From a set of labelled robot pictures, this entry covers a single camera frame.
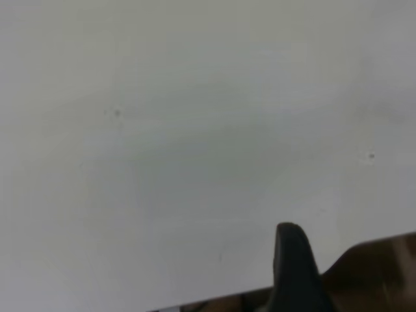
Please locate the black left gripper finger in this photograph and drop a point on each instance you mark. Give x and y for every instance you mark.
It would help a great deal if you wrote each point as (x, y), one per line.
(295, 276)

